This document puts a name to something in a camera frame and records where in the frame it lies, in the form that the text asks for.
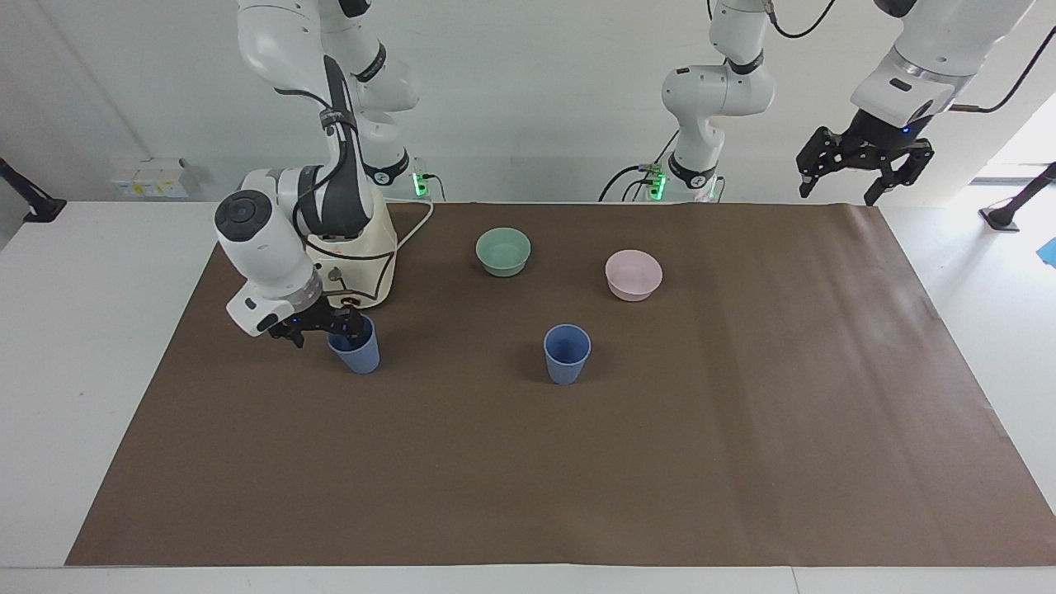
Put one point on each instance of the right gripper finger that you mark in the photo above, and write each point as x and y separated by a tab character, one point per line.
299	337
346	322

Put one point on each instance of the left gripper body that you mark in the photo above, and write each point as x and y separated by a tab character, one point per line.
883	140

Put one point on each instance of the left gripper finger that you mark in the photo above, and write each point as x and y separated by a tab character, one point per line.
916	161
821	153

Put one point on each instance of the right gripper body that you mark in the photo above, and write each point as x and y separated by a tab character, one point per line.
299	318

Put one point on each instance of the blue cup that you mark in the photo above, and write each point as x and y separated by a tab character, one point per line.
567	363
356	356

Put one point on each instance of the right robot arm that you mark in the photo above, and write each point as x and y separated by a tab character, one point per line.
264	247

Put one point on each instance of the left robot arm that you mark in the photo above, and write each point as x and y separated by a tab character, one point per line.
718	91

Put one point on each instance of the cream white appliance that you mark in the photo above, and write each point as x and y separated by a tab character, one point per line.
367	256

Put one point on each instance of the black stand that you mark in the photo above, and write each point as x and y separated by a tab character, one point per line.
1019	202
33	202

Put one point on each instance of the blue object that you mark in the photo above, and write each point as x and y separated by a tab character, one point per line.
1050	252

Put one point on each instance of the green bowl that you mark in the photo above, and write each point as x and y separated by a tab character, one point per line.
503	257

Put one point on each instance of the pink bowl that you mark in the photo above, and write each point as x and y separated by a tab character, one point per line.
633	282

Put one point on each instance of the white wall socket box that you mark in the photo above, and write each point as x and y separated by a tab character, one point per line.
148	177

